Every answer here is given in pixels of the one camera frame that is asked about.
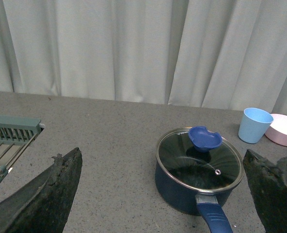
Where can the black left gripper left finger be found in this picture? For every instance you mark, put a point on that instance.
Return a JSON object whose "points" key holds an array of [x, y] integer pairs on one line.
{"points": [[43, 204]]}

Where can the dark blue saucepan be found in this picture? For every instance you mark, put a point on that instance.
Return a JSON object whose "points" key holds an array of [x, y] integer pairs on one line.
{"points": [[207, 205]]}

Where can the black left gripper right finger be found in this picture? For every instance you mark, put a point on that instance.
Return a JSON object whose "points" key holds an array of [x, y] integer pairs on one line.
{"points": [[268, 186]]}

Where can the green dish drying rack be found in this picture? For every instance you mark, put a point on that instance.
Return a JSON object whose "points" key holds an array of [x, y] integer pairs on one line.
{"points": [[16, 134]]}

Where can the light blue plastic cup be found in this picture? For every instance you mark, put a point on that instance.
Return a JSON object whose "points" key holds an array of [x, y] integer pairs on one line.
{"points": [[254, 124]]}

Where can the pink bowl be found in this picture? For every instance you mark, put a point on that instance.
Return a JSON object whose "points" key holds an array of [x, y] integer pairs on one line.
{"points": [[277, 131]]}

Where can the white curtain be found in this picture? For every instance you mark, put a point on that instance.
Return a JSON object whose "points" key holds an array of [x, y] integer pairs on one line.
{"points": [[227, 54]]}

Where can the glass lid with blue knob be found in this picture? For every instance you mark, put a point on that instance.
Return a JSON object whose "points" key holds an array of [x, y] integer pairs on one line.
{"points": [[218, 170]]}

